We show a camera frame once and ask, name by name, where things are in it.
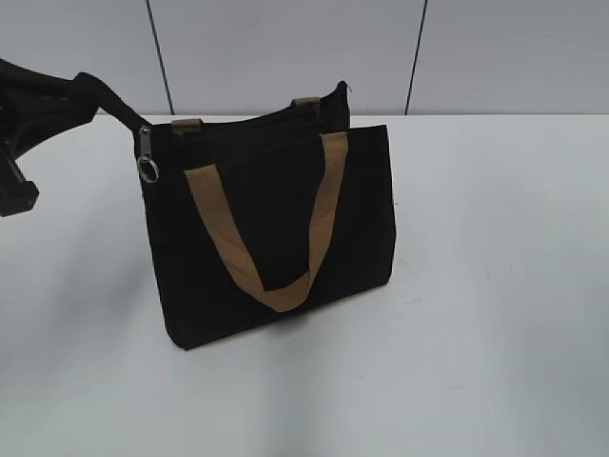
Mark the silver zipper pull with ring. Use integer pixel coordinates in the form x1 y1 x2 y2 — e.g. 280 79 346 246
136 126 159 184

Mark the black bag with tan handles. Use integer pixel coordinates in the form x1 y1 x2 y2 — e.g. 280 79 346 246
140 82 397 350

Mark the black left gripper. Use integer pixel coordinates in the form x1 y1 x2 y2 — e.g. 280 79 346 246
1 60 151 217

